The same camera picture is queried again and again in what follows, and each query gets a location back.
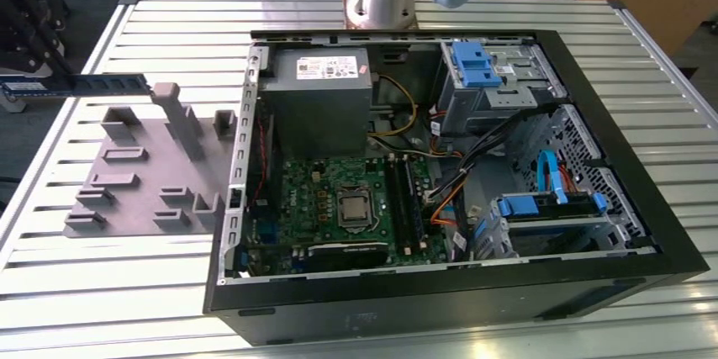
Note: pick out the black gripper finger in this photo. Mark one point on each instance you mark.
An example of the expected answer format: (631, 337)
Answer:
(18, 31)
(53, 39)

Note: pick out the blue RAM stick white label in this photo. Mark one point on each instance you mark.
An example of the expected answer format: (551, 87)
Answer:
(112, 83)

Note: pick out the black RAM slot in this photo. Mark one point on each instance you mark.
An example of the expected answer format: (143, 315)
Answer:
(402, 207)

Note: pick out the white plastic stand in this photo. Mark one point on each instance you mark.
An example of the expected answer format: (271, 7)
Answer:
(12, 105)

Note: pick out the grey parts rack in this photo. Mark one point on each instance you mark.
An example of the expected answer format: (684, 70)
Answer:
(151, 174)

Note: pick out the grey power supply unit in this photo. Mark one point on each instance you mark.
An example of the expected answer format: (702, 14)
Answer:
(313, 115)

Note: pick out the green motherboard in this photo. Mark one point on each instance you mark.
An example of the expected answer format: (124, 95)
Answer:
(303, 228)

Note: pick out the CPU socket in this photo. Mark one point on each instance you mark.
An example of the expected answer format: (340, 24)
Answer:
(353, 189)

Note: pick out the silver CPU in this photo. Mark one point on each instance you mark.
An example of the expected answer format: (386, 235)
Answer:
(353, 211)

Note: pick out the black graphics card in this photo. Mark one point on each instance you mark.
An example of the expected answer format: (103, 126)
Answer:
(347, 256)

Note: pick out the blue drive latch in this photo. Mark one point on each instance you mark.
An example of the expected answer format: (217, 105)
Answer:
(471, 64)

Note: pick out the silver drive cage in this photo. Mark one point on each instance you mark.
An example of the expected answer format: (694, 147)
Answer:
(504, 100)

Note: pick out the black PC case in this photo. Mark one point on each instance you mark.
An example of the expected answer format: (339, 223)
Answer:
(392, 304)

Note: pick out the silver disk bay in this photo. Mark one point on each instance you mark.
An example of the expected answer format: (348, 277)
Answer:
(566, 221)

